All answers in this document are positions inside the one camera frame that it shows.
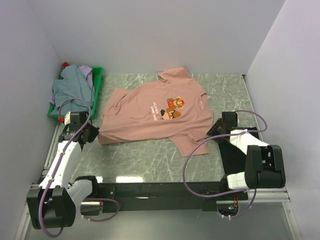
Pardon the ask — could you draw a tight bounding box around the pink printed t-shirt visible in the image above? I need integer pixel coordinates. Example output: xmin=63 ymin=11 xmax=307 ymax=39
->
xmin=97 ymin=67 xmax=214 ymax=157

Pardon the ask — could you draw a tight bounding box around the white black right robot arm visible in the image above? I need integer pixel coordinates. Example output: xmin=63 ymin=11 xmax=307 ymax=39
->
xmin=207 ymin=111 xmax=286 ymax=200

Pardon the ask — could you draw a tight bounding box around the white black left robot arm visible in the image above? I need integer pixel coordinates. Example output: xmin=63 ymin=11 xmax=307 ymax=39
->
xmin=26 ymin=111 xmax=100 ymax=230

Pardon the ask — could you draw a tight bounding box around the grey-blue t-shirt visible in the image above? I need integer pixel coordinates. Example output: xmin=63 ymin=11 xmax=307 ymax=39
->
xmin=51 ymin=64 xmax=95 ymax=115

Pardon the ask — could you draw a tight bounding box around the black folded t-shirt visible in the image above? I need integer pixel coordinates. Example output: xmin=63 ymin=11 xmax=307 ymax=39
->
xmin=215 ymin=138 xmax=246 ymax=175

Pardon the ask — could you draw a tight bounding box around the green plastic bin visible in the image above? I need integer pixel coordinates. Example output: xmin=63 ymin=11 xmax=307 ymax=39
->
xmin=47 ymin=65 xmax=104 ymax=121

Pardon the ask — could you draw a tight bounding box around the red garment in bin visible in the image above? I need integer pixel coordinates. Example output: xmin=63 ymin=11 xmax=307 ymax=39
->
xmin=62 ymin=62 xmax=69 ymax=68

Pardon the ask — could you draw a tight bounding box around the black base beam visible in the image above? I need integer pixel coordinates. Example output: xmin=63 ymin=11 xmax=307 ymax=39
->
xmin=84 ymin=182 xmax=249 ymax=213

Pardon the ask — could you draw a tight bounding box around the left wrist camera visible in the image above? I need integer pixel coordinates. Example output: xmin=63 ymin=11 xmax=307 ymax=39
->
xmin=58 ymin=112 xmax=71 ymax=125

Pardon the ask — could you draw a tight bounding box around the aluminium frame rail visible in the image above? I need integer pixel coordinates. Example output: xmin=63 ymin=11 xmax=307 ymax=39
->
xmin=30 ymin=124 xmax=290 ymax=203

